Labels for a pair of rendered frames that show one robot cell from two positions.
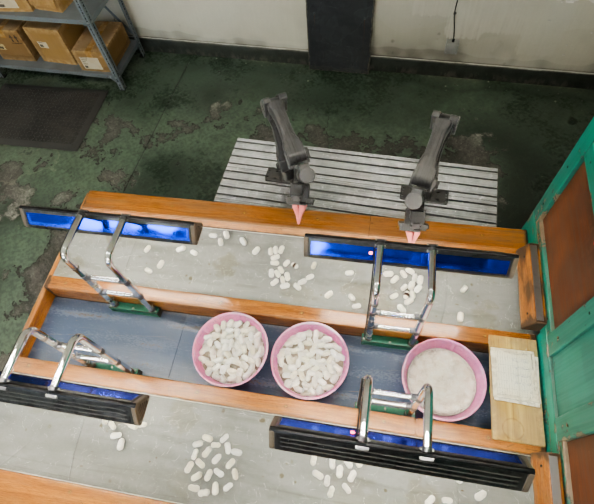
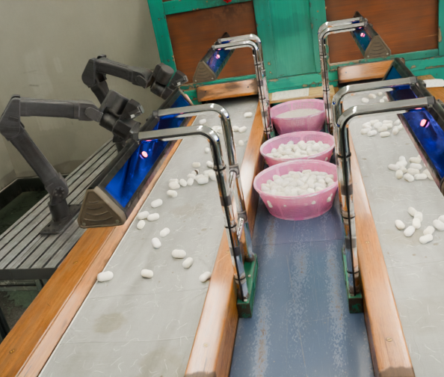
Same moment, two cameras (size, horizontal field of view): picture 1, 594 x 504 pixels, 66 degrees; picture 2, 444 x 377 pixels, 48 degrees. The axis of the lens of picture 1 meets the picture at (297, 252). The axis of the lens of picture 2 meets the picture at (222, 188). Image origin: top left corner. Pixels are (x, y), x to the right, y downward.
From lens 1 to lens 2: 2.07 m
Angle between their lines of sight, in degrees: 72
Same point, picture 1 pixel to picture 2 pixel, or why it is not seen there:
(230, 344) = (291, 186)
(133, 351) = (315, 277)
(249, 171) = (34, 247)
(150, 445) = (431, 204)
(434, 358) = not seen: hidden behind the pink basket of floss
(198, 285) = (214, 221)
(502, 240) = not seen: hidden behind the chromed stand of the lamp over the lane
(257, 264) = (189, 193)
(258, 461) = (403, 153)
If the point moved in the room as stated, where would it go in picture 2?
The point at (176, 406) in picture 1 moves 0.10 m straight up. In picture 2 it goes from (377, 200) to (375, 166)
